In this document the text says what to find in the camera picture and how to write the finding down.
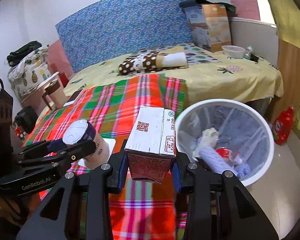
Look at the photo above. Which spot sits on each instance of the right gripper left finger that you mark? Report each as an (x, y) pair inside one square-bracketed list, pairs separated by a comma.
[(77, 207)]

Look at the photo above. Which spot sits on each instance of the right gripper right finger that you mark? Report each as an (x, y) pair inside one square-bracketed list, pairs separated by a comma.
[(220, 206)]

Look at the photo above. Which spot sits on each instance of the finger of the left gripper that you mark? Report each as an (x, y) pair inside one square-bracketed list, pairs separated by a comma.
[(65, 156), (43, 147)]

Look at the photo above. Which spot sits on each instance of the white yogurt cup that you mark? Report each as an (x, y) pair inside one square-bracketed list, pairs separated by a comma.
[(97, 150)]

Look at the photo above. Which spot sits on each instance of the red white milk carton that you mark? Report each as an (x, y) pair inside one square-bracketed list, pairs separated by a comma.
[(151, 145)]

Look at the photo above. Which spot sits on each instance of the clear plastic bottle red label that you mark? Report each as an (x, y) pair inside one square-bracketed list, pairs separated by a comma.
[(233, 159)]

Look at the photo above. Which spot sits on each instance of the white round trash bin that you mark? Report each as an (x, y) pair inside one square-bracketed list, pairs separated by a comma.
[(240, 127)]

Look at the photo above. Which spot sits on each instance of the person's left hand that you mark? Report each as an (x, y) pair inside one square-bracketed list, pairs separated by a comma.
[(18, 212)]

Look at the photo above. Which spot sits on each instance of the pink bedside box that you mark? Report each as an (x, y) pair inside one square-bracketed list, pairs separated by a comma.
[(34, 99)]

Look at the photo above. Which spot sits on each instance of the red green plaid cloth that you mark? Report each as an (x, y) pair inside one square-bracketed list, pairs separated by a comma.
[(142, 210)]

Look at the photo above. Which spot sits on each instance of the white smartphone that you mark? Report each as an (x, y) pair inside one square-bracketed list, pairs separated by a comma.
[(74, 98)]

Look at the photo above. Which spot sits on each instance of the pineapple print bundle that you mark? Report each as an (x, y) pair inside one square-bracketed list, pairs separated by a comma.
[(30, 72)]

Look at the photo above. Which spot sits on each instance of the black bag on bundle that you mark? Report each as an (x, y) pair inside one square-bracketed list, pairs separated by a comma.
[(15, 57)]

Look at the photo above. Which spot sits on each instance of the red detergent bottle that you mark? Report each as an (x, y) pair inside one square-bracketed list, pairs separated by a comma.
[(283, 125)]

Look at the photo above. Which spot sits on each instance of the brown polka dot pillow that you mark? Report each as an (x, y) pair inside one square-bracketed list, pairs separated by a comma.
[(154, 61)]

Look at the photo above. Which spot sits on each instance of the blue patterned headboard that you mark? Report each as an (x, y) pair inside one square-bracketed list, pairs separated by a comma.
[(111, 28)]

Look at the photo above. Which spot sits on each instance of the yellow pineapple bed sheet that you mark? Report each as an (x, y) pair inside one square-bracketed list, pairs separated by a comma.
[(208, 76)]

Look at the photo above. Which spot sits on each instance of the small green bottle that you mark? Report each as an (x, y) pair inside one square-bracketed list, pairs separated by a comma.
[(248, 52)]

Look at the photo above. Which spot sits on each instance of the white plastic bowl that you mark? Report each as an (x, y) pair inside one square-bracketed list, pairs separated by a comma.
[(233, 52)]

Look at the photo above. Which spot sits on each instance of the wooden board panel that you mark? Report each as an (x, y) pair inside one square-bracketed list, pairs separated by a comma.
[(289, 65)]

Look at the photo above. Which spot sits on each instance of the white side cabinet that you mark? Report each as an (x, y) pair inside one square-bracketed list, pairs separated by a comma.
[(260, 35)]

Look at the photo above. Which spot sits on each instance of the brown cardboard package box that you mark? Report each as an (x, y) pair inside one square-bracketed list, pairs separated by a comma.
[(209, 23)]

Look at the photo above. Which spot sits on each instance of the brown mug with handle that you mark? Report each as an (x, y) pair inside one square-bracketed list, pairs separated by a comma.
[(55, 92)]

